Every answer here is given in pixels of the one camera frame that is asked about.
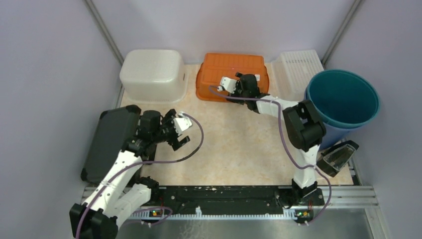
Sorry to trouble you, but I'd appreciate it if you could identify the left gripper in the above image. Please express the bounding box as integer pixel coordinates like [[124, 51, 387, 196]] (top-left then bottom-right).
[[152, 110, 190, 151]]

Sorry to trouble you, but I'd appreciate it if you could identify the orange plastic tub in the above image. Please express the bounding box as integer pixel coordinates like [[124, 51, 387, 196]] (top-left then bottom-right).
[[196, 53, 270, 102]]

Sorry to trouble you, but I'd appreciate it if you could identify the white perforated basket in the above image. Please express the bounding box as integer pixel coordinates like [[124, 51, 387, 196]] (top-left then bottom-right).
[[270, 49, 324, 101]]

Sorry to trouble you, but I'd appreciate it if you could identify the translucent white plastic tub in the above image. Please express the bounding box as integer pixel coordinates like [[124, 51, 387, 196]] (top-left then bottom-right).
[[119, 49, 188, 104]]

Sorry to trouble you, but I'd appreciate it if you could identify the teal bucket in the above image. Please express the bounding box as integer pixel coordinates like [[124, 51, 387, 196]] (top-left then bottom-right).
[[305, 69, 381, 129]]

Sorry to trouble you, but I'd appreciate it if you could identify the blue bucket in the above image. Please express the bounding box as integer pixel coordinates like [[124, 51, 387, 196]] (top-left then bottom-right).
[[319, 123, 351, 150]]

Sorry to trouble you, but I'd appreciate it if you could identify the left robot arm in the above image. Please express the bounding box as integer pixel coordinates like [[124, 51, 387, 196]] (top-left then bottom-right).
[[69, 105, 197, 239]]

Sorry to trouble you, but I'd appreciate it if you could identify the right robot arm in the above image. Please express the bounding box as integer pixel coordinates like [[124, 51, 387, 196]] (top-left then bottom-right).
[[221, 72, 326, 205]]

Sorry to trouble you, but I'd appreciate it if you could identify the black case on left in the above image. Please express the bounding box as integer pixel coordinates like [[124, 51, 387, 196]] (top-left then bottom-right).
[[80, 105, 141, 184]]

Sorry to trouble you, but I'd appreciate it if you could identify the small black clear box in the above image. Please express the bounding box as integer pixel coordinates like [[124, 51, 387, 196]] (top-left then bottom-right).
[[316, 140, 359, 177]]

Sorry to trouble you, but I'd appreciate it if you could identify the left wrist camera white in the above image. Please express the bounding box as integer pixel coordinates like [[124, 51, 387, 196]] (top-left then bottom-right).
[[173, 112, 193, 136]]

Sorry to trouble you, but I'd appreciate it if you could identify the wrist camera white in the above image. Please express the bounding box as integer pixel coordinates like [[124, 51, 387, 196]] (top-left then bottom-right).
[[173, 112, 193, 136], [217, 77, 237, 94]]

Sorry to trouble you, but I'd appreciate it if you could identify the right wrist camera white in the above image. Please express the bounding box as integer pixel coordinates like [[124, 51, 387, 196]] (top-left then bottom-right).
[[217, 77, 237, 94]]

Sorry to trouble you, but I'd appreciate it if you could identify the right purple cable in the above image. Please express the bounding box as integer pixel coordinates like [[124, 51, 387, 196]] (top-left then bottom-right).
[[209, 86, 333, 225]]

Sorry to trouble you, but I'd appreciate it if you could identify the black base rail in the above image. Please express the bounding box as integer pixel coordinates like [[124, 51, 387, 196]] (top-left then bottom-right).
[[146, 186, 325, 216]]

